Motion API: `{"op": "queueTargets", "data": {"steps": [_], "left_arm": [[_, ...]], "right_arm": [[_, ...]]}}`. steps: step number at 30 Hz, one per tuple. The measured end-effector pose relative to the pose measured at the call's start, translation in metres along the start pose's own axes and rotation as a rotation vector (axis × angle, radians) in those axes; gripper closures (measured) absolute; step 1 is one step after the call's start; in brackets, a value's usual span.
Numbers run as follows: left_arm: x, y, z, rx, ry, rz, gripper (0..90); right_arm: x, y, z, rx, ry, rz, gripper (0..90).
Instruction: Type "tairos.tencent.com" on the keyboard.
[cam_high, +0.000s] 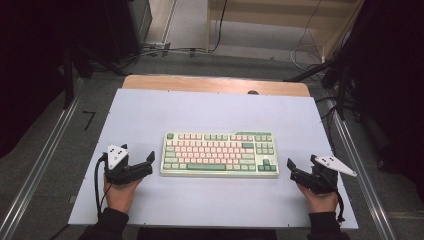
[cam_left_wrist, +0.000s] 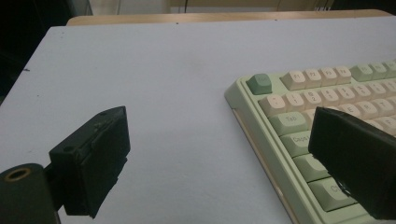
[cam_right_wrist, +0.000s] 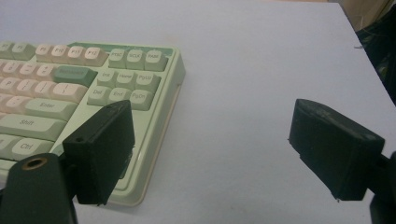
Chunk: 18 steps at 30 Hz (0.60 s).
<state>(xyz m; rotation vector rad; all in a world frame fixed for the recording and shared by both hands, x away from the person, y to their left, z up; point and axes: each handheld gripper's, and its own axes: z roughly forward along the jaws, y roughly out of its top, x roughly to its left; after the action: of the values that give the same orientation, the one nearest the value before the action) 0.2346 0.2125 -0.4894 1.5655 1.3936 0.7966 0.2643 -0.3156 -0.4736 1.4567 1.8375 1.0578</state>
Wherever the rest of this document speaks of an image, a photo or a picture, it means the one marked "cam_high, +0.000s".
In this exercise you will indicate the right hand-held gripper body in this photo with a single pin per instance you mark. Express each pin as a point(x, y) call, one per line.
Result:
point(316, 181)

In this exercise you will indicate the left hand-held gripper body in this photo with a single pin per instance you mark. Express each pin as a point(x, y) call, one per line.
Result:
point(125, 171)

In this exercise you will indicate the green and pink keyboard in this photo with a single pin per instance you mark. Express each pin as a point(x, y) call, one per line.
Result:
point(213, 153)

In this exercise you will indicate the person's right hand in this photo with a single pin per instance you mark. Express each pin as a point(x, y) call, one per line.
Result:
point(320, 201)

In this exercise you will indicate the person's left hand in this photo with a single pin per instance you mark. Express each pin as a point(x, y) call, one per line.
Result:
point(120, 196)

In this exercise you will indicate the white table cover board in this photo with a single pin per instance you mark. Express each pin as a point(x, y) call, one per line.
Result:
point(206, 110)

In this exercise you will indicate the black metal stand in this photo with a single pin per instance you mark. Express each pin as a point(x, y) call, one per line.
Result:
point(341, 90)
point(68, 83)

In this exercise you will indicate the wooden table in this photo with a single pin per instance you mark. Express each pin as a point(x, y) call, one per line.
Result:
point(200, 83)

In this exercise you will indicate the person's dark clothing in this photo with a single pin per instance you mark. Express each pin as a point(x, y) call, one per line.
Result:
point(206, 234)

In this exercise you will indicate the black curtain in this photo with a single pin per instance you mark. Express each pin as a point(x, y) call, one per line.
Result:
point(30, 66)
point(393, 83)

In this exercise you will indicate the dark cabinet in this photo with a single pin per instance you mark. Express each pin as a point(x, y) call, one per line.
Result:
point(126, 26)

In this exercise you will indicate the light wooden shelf unit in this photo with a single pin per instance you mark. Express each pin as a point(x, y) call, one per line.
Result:
point(276, 16)

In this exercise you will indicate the aluminium floor rail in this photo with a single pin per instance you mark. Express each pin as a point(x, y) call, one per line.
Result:
point(363, 173)
point(36, 166)

